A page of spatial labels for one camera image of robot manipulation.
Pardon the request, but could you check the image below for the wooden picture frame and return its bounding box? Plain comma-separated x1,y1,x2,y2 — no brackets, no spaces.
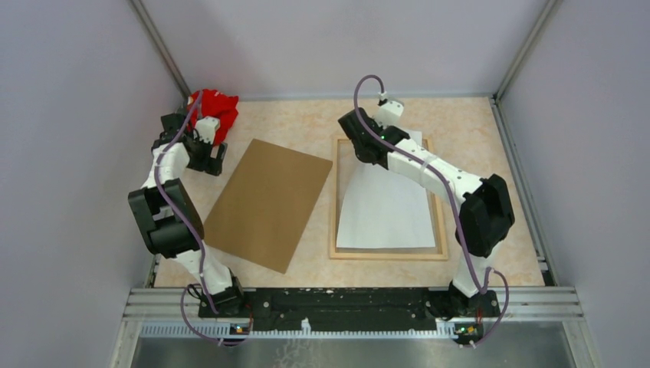
328,135,449,261

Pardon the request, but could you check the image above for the printed photo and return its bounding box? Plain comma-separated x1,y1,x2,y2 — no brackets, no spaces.
336,150,435,249

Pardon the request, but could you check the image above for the brown frame backing board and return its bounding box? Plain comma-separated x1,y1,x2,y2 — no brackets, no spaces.
204,139,333,274

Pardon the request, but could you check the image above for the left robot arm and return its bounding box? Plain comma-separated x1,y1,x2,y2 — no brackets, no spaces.
128,113,246,317

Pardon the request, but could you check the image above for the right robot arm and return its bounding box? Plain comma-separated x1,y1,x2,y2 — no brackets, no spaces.
336,106,515,320

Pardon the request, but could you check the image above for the red crumpled cloth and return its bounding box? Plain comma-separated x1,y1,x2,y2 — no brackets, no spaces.
187,89,239,146

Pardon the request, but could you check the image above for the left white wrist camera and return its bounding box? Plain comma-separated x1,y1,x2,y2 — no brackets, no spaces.
194,117,220,146

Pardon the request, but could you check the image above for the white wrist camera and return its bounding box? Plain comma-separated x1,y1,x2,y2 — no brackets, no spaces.
194,117,220,146
373,98,405,127

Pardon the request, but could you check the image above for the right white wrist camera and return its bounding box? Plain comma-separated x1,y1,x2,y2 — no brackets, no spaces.
373,98,405,127

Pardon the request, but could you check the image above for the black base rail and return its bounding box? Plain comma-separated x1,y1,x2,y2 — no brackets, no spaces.
198,287,501,332

